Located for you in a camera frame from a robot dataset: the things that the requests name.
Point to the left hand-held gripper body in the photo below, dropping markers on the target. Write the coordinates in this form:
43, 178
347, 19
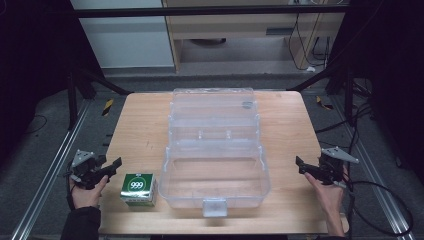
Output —
87, 168

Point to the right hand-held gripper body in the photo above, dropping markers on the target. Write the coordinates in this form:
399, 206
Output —
333, 165

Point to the person's left hand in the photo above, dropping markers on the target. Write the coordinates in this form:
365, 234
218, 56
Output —
87, 196

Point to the person's right hand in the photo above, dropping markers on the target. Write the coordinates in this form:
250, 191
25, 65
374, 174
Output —
328, 198

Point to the green and white carton box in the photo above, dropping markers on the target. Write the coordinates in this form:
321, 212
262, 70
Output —
138, 189

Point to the yellow and black tape strip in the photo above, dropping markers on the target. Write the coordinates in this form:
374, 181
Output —
324, 104
107, 107

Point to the black metal stand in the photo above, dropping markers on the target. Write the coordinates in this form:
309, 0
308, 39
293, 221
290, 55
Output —
340, 83
81, 86

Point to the clear plastic storage box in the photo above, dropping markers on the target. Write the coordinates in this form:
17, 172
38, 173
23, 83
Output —
215, 156

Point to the white cabinet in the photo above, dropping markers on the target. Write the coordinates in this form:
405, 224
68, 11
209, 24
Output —
126, 36

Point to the aluminium floor rail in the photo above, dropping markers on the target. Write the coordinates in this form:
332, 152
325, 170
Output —
373, 173
53, 166

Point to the black horizontal frame bar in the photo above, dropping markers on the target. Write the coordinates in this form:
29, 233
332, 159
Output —
200, 12

